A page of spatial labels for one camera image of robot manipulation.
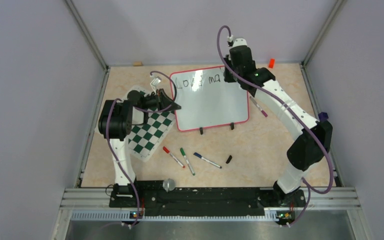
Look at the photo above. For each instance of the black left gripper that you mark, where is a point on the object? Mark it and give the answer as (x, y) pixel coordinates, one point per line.
(163, 103)

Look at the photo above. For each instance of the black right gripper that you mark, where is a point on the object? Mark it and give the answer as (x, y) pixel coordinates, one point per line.
(227, 78)

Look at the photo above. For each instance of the pink framed whiteboard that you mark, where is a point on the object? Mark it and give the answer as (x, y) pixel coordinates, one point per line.
(206, 100)

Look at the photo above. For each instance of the black marker cap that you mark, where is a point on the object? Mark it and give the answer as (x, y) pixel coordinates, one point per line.
(228, 159)

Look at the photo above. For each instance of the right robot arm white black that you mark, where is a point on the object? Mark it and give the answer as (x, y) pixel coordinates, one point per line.
(312, 138)

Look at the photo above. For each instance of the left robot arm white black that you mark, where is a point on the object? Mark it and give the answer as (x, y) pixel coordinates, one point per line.
(115, 123)

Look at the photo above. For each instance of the red whiteboard marker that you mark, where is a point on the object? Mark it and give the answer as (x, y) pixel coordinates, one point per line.
(173, 157)

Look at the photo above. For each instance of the green whiteboard marker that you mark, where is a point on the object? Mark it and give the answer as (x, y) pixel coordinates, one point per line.
(187, 161)

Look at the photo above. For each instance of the purple whiteboard marker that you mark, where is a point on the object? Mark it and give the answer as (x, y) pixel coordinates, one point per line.
(258, 106)

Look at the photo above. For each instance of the blue whiteboard marker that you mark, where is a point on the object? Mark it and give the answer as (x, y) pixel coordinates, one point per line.
(206, 160)

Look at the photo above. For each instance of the orange toy block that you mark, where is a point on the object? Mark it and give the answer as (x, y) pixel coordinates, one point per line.
(271, 63)

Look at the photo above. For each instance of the green white chessboard mat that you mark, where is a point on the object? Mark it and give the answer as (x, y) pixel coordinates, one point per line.
(145, 139)

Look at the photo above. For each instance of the wine cork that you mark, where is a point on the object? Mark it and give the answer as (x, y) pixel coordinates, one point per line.
(137, 64)

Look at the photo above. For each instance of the clear round knob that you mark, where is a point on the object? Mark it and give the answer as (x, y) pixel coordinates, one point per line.
(169, 185)

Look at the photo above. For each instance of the purple toy block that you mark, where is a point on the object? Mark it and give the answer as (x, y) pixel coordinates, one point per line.
(323, 116)

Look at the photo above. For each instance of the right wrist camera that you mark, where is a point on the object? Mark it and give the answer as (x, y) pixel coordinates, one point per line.
(236, 41)

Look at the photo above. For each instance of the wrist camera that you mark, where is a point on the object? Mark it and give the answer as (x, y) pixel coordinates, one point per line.
(236, 41)
(155, 81)

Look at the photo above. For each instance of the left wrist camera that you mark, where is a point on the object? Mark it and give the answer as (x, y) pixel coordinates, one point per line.
(155, 81)

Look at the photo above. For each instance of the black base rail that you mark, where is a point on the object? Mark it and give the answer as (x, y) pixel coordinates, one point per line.
(151, 197)

